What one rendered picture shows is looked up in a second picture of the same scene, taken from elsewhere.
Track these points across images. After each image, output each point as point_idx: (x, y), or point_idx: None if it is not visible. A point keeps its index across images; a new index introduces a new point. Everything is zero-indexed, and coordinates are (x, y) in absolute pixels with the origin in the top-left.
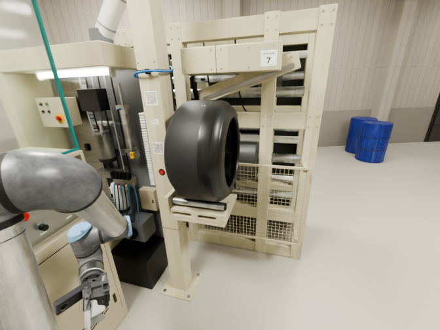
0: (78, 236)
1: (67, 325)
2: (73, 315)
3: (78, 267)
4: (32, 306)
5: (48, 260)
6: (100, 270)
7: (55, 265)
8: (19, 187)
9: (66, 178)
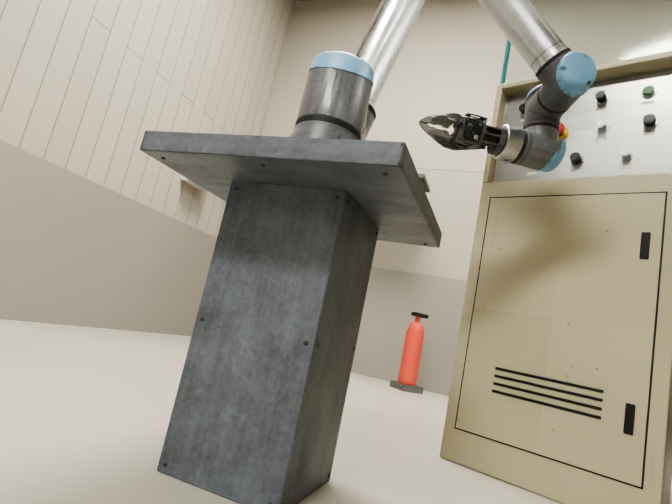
0: (529, 92)
1: (520, 330)
2: (534, 324)
3: (583, 249)
4: (385, 6)
5: (549, 197)
6: (507, 128)
7: (554, 213)
8: None
9: None
